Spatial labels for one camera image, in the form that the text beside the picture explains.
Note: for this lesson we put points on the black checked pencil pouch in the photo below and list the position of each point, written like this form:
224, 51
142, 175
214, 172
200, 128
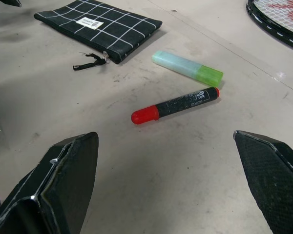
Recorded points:
105, 29

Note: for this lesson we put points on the black badminton racket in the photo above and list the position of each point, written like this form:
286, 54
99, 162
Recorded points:
271, 27

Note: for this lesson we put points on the black marker with red cap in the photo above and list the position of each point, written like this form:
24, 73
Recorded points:
180, 105

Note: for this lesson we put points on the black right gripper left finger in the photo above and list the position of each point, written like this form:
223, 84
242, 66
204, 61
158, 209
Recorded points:
63, 185

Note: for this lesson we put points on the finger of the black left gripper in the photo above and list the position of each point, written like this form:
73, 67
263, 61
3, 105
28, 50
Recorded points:
14, 2

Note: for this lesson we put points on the green highlighter pen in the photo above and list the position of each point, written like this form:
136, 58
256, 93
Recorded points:
183, 67

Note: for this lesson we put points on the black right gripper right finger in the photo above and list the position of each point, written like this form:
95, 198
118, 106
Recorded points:
273, 185

